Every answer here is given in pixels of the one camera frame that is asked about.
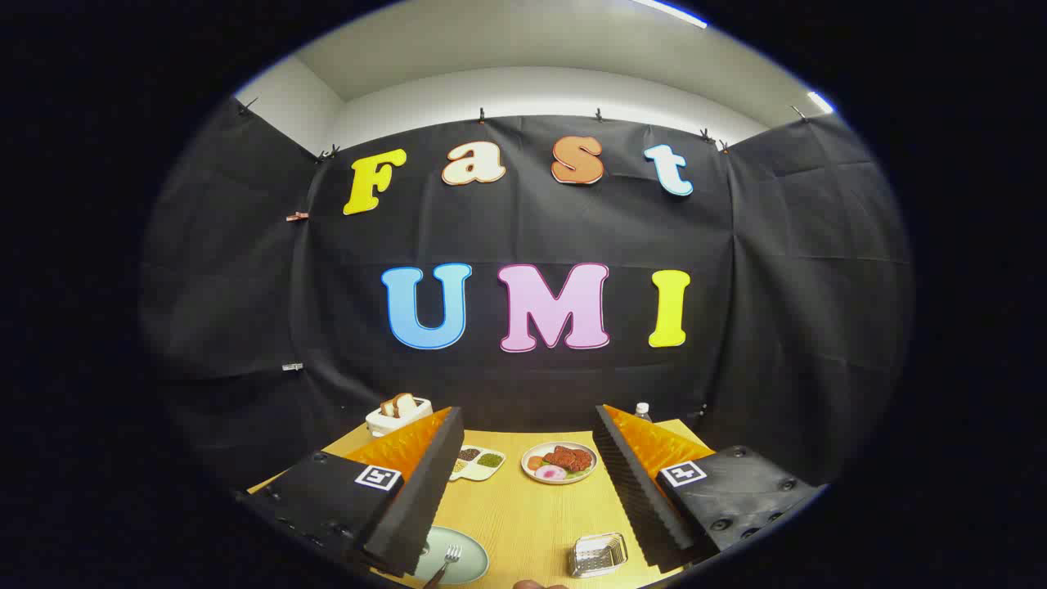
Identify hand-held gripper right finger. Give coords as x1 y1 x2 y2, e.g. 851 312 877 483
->
592 404 823 573

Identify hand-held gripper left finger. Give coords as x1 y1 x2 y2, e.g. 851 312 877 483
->
237 407 465 578

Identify pale green plate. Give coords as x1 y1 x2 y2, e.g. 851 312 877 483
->
413 526 490 585

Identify white toaster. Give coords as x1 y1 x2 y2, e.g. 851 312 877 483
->
366 398 433 438

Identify perforated metal basket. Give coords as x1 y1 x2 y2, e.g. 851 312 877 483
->
568 533 628 578

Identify brown meat pieces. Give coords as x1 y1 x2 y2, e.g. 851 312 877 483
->
543 446 593 473

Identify white plate with food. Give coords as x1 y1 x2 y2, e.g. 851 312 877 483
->
521 442 599 485

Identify white compartment tray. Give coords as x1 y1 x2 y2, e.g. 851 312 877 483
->
449 446 506 482

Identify metal fork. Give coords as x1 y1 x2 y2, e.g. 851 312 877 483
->
423 545 463 588

